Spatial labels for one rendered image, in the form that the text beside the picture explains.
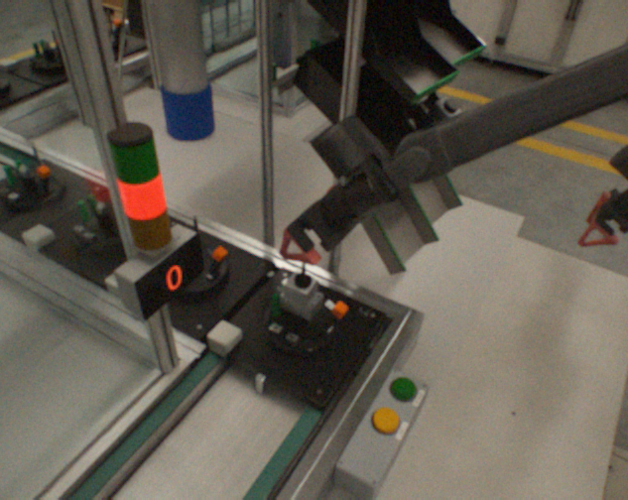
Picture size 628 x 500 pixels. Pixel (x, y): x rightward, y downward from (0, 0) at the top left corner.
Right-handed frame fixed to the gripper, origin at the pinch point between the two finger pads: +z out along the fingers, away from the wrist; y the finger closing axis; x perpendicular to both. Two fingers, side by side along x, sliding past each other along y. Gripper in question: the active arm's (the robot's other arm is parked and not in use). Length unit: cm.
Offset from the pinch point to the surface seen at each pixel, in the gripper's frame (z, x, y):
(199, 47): 49, -55, -59
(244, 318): 22.0, 6.1, 4.5
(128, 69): 93, -77, -68
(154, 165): -10.1, -19.1, 19.3
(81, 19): -19.7, -32.2, 21.3
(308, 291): 5.7, 7.8, 1.5
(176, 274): 3.2, -8.0, 19.2
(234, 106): 75, -42, -80
